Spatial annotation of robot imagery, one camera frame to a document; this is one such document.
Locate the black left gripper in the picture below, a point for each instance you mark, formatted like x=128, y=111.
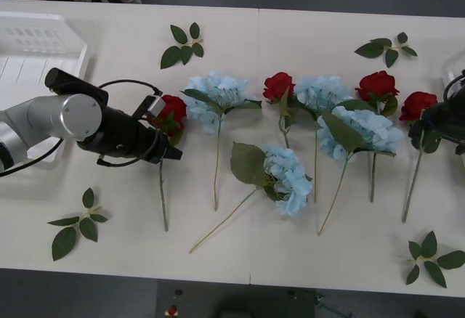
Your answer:
x=157, y=147

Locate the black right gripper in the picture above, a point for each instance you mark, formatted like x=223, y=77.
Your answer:
x=439, y=122

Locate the red rose with green stem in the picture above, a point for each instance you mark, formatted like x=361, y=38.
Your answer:
x=278, y=85
x=417, y=105
x=376, y=84
x=175, y=107

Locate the pale blue flower with stem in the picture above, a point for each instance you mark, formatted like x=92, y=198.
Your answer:
x=374, y=129
x=290, y=176
x=319, y=91
x=214, y=89

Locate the shallow white plastic box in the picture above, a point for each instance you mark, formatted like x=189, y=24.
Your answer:
x=36, y=35
x=456, y=65

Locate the loose green leaf twig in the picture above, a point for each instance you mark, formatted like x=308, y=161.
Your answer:
x=63, y=241
x=434, y=272
x=170, y=56
x=370, y=49

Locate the dark robot torso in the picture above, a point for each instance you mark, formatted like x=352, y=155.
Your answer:
x=236, y=307

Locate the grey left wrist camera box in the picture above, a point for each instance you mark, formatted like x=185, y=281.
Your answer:
x=156, y=106

